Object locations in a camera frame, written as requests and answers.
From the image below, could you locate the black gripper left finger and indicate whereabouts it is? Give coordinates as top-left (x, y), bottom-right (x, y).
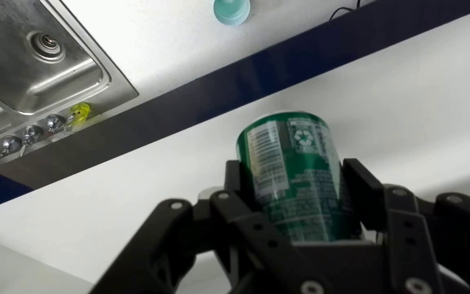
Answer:
top-left (88, 159), bottom-right (330, 294)

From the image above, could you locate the green soda can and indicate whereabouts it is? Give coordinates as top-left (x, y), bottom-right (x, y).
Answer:
top-left (235, 111), bottom-right (362, 244)

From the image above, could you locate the green plastic cup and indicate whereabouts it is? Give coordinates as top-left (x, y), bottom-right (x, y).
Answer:
top-left (212, 0), bottom-right (251, 28)

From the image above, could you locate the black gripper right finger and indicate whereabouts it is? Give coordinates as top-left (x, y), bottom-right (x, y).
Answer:
top-left (341, 157), bottom-right (470, 294)

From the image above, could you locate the chrome sink faucet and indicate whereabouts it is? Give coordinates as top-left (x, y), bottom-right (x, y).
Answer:
top-left (0, 113), bottom-right (69, 165)

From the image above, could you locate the black power cord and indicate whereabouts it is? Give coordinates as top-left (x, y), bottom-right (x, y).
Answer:
top-left (328, 0), bottom-right (362, 23)

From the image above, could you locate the stainless steel double sink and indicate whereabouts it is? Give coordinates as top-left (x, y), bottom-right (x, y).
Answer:
top-left (0, 0), bottom-right (140, 165)

